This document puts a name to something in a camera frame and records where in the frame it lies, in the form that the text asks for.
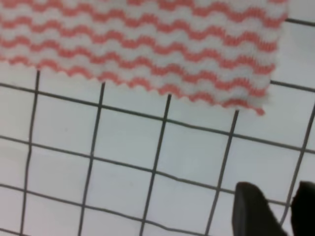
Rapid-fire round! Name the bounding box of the pink wavy-striped towel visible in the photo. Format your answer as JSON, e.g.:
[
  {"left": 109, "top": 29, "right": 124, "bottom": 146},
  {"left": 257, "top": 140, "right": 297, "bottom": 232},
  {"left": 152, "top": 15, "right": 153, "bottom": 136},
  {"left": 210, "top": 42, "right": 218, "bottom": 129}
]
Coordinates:
[{"left": 0, "top": 0, "right": 289, "bottom": 115}]

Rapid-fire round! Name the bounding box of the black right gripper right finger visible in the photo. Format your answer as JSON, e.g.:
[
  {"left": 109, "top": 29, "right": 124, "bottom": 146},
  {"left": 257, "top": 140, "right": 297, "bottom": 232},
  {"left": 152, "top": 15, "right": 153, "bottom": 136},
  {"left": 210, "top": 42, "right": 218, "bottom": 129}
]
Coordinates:
[{"left": 291, "top": 181, "right": 315, "bottom": 236}]

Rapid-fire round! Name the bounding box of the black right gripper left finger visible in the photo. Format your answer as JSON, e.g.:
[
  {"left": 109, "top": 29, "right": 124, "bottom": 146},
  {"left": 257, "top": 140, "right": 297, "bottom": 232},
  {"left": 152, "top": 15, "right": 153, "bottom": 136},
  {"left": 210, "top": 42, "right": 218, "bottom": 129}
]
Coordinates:
[{"left": 232, "top": 182, "right": 287, "bottom": 236}]

